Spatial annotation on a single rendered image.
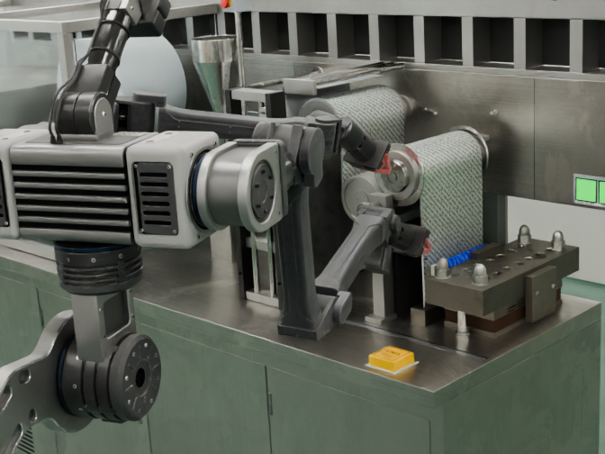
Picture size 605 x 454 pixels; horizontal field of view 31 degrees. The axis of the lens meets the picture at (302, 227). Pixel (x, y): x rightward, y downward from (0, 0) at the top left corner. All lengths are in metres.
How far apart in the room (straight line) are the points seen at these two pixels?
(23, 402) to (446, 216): 1.23
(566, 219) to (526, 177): 2.80
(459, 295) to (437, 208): 0.23
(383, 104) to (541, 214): 2.91
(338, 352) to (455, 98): 0.76
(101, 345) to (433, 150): 1.10
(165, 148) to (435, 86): 1.38
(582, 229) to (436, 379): 3.26
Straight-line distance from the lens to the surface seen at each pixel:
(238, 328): 2.66
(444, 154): 2.61
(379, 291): 2.63
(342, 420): 2.52
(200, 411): 2.91
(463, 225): 2.69
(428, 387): 2.29
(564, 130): 2.68
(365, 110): 2.74
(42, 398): 1.80
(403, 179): 2.53
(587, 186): 2.67
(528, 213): 5.66
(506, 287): 2.52
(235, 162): 1.61
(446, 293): 2.51
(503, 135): 2.77
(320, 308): 2.00
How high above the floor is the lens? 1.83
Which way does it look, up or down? 15 degrees down
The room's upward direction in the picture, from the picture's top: 3 degrees counter-clockwise
